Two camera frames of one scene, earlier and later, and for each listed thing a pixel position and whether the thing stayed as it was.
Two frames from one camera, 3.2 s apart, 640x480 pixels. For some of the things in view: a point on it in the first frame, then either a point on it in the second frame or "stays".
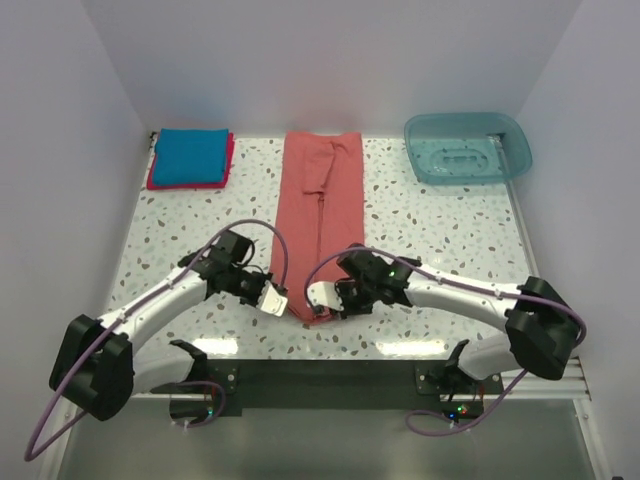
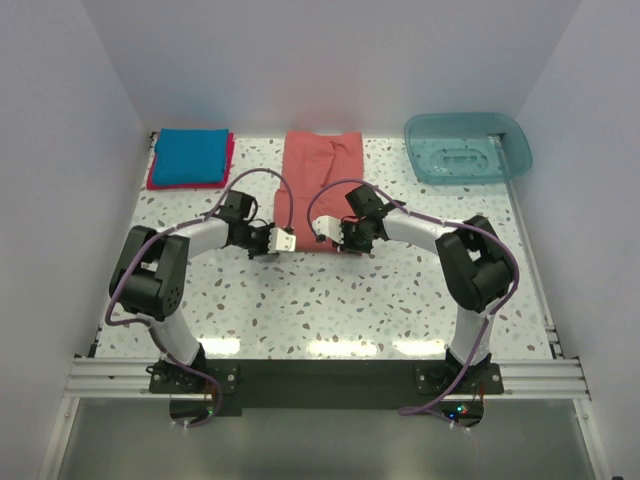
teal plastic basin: (466, 148) stays
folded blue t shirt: (185, 156) stays
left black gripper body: (246, 285) → (255, 240)
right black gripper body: (357, 296) → (356, 237)
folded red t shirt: (229, 162) stays
